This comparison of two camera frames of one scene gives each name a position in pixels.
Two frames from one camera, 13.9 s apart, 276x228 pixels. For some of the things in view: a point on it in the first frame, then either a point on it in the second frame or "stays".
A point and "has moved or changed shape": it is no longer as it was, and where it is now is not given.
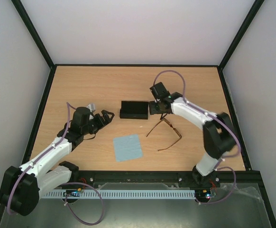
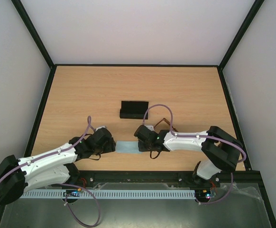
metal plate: (234, 205) stays
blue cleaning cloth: (127, 147) has moved or changed shape
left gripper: (105, 117) → (110, 146)
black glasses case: (134, 109) stays
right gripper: (152, 108) → (141, 146)
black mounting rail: (224, 176) stays
